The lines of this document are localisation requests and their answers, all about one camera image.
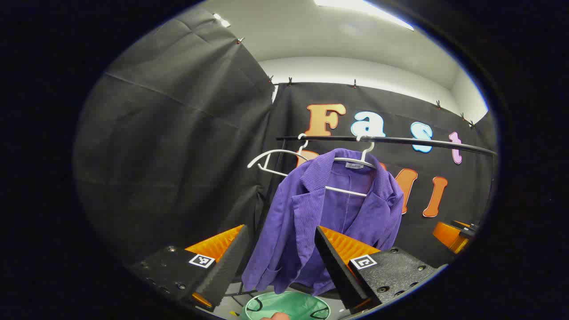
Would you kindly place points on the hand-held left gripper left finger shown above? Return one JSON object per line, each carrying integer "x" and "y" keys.
{"x": 226, "y": 266}

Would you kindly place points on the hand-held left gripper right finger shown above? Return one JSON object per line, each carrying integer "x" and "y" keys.
{"x": 335, "y": 271}

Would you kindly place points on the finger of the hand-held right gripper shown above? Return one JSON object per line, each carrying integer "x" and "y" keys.
{"x": 446, "y": 234}

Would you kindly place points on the green laundry hamper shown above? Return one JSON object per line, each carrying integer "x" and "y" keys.
{"x": 289, "y": 304}

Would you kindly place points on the white plastic clothes hanger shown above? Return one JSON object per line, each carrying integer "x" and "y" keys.
{"x": 271, "y": 153}
{"x": 346, "y": 191}

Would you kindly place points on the black clothes rack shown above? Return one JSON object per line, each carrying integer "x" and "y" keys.
{"x": 400, "y": 140}

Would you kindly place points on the ceiling light panel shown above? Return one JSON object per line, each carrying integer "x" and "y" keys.
{"x": 355, "y": 5}

